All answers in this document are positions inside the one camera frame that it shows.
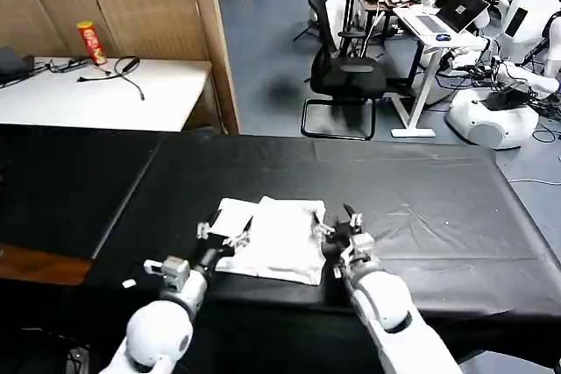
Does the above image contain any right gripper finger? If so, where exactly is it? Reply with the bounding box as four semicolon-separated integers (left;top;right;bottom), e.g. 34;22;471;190
343;203;365;234
313;212;337;242

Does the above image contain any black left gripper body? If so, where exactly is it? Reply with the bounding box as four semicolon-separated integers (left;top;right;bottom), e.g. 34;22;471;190
195;236;236;270

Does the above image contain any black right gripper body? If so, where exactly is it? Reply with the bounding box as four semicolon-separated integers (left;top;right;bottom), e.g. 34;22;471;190
321;221;359;261

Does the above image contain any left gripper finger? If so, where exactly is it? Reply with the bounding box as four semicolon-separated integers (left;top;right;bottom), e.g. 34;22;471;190
196;210;223;240
223;215;255;249

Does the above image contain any white shirt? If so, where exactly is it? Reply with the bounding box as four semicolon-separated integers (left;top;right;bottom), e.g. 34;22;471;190
209;196;327;286

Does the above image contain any large black table cover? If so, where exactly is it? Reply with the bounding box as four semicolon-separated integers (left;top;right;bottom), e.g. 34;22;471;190
85;132;561;374

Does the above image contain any black office chair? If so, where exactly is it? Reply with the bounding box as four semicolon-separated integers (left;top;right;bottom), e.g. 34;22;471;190
301;0;387;141

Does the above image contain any smaller black table cover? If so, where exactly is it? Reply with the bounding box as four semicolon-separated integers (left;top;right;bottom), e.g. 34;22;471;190
0;123;167;261

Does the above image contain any white robot with round base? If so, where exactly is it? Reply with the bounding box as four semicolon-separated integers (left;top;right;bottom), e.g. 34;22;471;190
437;0;561;152

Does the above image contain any brown wooden board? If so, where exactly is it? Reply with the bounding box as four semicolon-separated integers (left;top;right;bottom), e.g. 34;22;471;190
0;243;94;286

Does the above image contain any white side table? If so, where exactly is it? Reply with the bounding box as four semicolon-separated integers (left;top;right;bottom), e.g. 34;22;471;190
0;56;214;133

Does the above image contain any white standing desk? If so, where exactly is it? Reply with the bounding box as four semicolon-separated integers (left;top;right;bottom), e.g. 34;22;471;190
389;6;489;138

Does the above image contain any red chip can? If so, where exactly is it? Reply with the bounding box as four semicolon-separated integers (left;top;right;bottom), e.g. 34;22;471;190
76;19;109;67

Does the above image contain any open laptop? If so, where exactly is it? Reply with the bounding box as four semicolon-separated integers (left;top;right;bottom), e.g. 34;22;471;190
414;0;491;36

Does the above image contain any dark grey bag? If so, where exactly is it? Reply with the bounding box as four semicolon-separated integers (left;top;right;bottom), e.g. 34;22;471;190
0;46;37;86

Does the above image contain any white floor cable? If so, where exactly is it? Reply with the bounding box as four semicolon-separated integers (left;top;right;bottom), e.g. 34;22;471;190
508;178;561;186

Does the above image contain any thick black cable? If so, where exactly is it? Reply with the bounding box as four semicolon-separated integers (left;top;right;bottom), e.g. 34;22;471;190
76;55;146;102

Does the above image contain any thin dark cable bundle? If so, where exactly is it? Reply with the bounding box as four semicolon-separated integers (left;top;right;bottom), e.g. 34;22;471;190
45;56;89;74

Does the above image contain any wooden partition wall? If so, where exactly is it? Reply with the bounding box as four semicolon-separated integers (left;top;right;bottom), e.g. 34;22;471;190
0;0;240;135

